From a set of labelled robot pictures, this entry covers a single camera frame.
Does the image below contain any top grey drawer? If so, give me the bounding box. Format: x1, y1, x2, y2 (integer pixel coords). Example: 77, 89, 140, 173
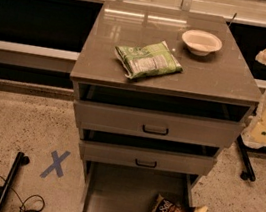
73, 100, 244, 148

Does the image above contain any grey drawer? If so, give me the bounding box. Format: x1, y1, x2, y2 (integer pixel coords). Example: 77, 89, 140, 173
79, 141, 216, 176
73, 100, 244, 148
82, 162, 192, 212

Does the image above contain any grey drawer cabinet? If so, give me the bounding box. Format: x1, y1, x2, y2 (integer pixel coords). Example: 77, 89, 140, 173
51, 0, 266, 212

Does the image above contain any green chip bag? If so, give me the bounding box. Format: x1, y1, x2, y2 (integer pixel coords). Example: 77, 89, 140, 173
115, 41, 183, 80

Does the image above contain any middle grey drawer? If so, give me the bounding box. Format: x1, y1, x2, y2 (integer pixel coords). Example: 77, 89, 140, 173
79, 141, 216, 176

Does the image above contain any bottom grey drawer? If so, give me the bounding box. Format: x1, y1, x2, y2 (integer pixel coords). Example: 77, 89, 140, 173
82, 162, 192, 212

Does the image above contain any black stand leg right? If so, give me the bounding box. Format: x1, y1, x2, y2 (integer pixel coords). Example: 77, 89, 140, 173
237, 136, 266, 182

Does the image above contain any white paper bowl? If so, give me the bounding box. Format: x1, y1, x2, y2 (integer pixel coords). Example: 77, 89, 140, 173
182, 30, 223, 57

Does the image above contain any blue tape cross mark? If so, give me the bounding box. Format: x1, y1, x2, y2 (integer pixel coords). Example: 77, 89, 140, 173
40, 151, 70, 178

